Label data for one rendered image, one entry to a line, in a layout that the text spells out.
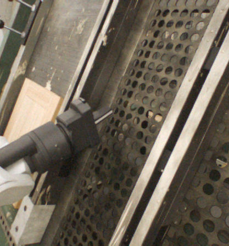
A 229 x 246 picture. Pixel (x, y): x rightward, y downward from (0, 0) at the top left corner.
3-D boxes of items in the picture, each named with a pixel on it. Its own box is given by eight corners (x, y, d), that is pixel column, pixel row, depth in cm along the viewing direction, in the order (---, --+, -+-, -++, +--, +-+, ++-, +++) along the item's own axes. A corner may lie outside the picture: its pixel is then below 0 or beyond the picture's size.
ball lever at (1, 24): (26, 41, 103) (-6, 27, 100) (29, 33, 103) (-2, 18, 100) (24, 40, 100) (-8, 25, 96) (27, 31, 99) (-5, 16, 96)
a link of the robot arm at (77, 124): (106, 150, 54) (62, 180, 49) (84, 134, 61) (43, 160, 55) (94, 103, 47) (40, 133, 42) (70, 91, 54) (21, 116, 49)
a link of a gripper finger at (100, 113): (113, 111, 55) (93, 124, 53) (106, 107, 58) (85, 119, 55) (112, 105, 54) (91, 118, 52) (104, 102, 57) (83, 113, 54)
